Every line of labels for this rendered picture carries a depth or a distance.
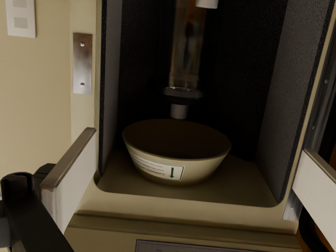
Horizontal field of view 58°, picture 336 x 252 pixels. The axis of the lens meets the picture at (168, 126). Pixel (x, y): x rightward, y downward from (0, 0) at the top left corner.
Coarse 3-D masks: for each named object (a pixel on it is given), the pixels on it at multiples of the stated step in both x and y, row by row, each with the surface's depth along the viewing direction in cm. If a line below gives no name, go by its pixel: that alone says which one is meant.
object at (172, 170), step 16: (128, 128) 51; (144, 128) 55; (160, 128) 56; (176, 128) 57; (192, 128) 56; (208, 128) 55; (128, 144) 44; (144, 144) 54; (160, 144) 56; (176, 144) 57; (192, 144) 56; (208, 144) 54; (224, 144) 50; (144, 160) 43; (160, 160) 42; (176, 160) 41; (192, 160) 41; (208, 160) 42; (144, 176) 46; (160, 176) 44; (176, 176) 43; (192, 176) 44; (208, 176) 47
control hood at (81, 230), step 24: (72, 216) 42; (72, 240) 40; (96, 240) 40; (120, 240) 40; (168, 240) 40; (192, 240) 40; (216, 240) 41; (240, 240) 41; (264, 240) 41; (288, 240) 42
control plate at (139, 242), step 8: (136, 240) 40; (144, 240) 40; (136, 248) 39; (144, 248) 40; (152, 248) 40; (160, 248) 40; (168, 248) 40; (176, 248) 40; (184, 248) 40; (192, 248) 40; (200, 248) 40; (208, 248) 40; (216, 248) 40; (224, 248) 40; (232, 248) 40
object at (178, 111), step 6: (162, 96) 44; (168, 102) 45; (174, 102) 44; (180, 102) 44; (186, 102) 44; (192, 102) 44; (198, 102) 45; (174, 108) 47; (180, 108) 47; (186, 108) 47; (174, 114) 47; (180, 114) 47; (186, 114) 48
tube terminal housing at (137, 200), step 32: (96, 0) 34; (96, 32) 37; (96, 64) 38; (320, 64) 35; (96, 96) 40; (96, 128) 41; (96, 160) 43; (128, 160) 51; (224, 160) 55; (96, 192) 42; (128, 192) 42; (160, 192) 43; (192, 192) 43; (224, 192) 44; (256, 192) 45; (288, 192) 41; (192, 224) 43; (224, 224) 43; (256, 224) 43; (288, 224) 43
